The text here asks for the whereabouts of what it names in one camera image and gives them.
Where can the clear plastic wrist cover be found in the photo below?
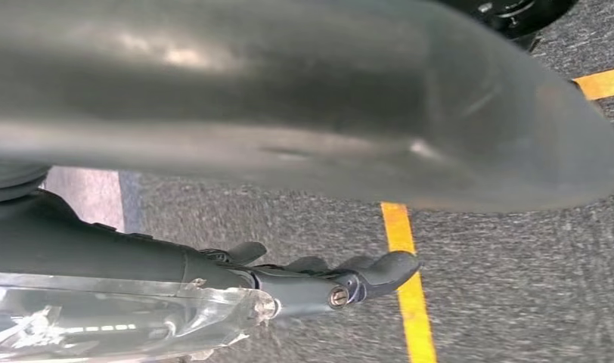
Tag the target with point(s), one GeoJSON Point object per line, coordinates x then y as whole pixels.
{"type": "Point", "coordinates": [111, 320]}

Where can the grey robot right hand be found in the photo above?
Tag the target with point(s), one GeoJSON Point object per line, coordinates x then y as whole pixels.
{"type": "Point", "coordinates": [287, 90]}

